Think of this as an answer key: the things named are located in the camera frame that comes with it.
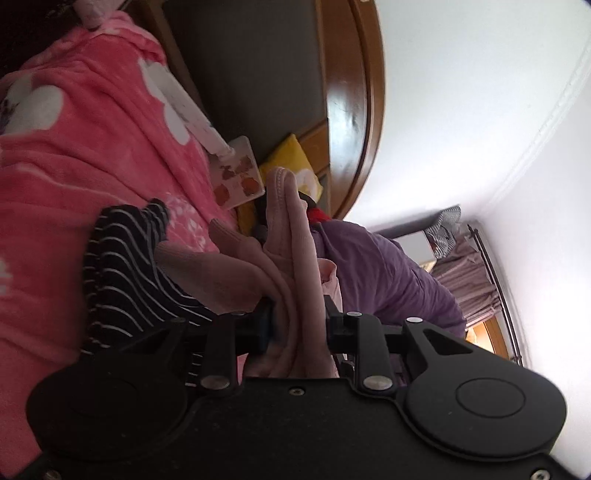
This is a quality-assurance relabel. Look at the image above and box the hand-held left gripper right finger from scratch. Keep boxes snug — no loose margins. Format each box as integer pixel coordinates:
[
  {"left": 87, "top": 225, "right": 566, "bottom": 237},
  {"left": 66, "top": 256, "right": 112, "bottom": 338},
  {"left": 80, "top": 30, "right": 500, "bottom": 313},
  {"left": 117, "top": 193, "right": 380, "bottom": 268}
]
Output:
[{"left": 323, "top": 295, "right": 474, "bottom": 395}]

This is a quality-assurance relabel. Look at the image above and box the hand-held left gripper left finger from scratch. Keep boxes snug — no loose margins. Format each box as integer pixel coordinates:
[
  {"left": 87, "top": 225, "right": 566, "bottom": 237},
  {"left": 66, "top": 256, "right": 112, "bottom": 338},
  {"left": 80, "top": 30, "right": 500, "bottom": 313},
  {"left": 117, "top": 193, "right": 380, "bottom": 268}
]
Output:
[{"left": 124, "top": 300, "right": 274, "bottom": 398}]

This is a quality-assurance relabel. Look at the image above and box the light pink sweatshirt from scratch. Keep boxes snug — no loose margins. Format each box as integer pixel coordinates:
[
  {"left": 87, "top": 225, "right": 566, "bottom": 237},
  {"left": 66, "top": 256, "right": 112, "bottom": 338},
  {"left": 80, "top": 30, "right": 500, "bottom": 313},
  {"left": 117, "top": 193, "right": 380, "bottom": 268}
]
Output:
[{"left": 154, "top": 167, "right": 342, "bottom": 379}]

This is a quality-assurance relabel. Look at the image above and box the purple quilt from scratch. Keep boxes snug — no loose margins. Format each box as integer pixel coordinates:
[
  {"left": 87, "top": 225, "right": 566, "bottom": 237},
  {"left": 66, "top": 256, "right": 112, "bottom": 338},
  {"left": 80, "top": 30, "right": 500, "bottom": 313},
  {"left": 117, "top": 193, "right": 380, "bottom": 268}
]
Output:
[{"left": 314, "top": 219, "right": 467, "bottom": 337}]

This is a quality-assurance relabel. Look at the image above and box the grey white cabinet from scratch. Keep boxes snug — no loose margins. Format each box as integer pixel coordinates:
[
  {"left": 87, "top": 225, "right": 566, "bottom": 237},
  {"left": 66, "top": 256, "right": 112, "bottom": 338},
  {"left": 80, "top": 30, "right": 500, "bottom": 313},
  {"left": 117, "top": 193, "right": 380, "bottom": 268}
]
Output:
[{"left": 369, "top": 205, "right": 462, "bottom": 268}]

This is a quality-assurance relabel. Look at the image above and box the mauve curtain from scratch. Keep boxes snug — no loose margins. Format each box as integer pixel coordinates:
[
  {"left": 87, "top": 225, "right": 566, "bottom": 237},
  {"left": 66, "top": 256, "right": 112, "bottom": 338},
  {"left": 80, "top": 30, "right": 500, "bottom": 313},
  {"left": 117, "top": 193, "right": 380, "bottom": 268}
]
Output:
[{"left": 429, "top": 226, "right": 502, "bottom": 324}]

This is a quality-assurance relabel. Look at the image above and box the grey checked cloth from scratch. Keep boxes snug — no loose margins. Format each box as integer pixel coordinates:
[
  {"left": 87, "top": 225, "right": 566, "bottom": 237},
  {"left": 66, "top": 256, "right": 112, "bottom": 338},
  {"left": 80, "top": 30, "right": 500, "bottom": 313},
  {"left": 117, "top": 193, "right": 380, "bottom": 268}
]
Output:
[{"left": 425, "top": 207, "right": 462, "bottom": 259}]

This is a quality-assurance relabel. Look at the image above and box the black white striped garment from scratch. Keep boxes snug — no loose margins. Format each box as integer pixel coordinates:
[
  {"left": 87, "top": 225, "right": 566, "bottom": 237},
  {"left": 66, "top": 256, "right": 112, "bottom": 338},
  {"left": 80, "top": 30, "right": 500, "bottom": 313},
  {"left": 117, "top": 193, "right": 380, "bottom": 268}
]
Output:
[{"left": 81, "top": 198, "right": 241, "bottom": 388}]

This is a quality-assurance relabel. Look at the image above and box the printed white box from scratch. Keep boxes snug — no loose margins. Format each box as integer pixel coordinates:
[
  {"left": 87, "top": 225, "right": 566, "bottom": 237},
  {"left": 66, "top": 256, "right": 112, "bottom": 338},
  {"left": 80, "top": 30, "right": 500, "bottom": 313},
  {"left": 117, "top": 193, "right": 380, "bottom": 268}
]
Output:
[{"left": 208, "top": 136, "right": 266, "bottom": 210}]

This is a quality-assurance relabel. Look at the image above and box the dark curtain rod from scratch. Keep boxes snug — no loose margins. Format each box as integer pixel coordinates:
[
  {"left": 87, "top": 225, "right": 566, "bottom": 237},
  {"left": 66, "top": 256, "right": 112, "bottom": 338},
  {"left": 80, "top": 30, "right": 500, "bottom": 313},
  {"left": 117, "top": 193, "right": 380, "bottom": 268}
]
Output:
[{"left": 467, "top": 224, "right": 525, "bottom": 365}]

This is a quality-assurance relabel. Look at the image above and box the yellow pillow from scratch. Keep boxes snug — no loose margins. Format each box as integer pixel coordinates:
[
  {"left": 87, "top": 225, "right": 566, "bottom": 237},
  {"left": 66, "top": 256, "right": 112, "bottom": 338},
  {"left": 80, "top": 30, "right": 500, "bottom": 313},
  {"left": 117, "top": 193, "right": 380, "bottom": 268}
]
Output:
[{"left": 235, "top": 134, "right": 321, "bottom": 232}]

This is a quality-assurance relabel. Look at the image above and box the wooden headboard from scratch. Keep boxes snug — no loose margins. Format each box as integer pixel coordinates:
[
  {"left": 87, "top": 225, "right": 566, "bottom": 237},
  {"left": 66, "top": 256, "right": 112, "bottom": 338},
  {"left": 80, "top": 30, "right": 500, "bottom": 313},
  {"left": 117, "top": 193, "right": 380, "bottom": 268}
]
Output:
[{"left": 124, "top": 0, "right": 386, "bottom": 220}]

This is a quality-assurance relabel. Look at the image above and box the pink floral blanket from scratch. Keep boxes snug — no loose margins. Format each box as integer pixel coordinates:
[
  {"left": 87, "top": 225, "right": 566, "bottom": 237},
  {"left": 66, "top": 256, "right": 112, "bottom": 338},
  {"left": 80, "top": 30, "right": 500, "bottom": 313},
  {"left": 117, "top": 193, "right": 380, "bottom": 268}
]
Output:
[{"left": 0, "top": 11, "right": 232, "bottom": 476}]

